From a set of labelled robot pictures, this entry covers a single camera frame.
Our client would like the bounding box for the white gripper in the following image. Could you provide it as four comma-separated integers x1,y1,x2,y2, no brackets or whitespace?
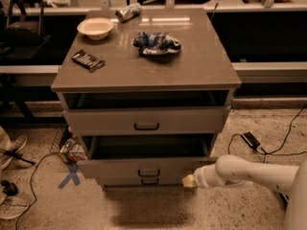
182,164,217,188

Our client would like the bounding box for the grey drawer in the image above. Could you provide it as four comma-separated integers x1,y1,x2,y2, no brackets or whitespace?
63,107,230,136
79,133,217,181
100,177,184,187

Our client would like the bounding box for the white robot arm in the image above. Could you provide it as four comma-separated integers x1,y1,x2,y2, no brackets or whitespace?
182,154,307,230

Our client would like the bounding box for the grey top drawer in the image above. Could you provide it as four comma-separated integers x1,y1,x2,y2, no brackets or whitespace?
63,107,230,136

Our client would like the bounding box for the grey bottom drawer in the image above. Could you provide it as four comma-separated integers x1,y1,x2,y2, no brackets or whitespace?
100,177,184,187

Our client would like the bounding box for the grey drawer cabinet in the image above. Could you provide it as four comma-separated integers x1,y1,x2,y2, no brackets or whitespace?
51,7,243,190

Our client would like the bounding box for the black power adapter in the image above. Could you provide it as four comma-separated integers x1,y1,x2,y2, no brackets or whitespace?
241,132,260,150

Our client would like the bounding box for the blue white chip bag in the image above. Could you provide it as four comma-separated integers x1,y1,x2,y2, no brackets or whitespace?
132,32,181,56

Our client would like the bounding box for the black snack bar wrapper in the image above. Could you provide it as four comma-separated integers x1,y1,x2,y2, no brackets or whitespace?
71,50,105,73

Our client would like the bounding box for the white bowl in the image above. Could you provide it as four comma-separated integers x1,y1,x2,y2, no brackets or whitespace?
77,17,114,40

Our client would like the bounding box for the white sneaker lower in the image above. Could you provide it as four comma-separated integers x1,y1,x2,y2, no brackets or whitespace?
0,196,29,220

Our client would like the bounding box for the crushed silver can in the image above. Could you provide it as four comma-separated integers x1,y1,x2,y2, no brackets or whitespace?
115,3,142,23

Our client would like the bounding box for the grey sneaker upper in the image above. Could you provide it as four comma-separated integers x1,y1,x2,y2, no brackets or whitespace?
0,133,28,170

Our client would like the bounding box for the black power cable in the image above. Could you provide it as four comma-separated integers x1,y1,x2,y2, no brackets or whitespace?
227,103,307,164

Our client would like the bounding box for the wire basket with snacks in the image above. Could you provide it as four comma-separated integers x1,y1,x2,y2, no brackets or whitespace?
50,125,87,164

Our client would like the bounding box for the black floor cable left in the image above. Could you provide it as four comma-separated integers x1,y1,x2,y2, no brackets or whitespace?
13,151,61,230

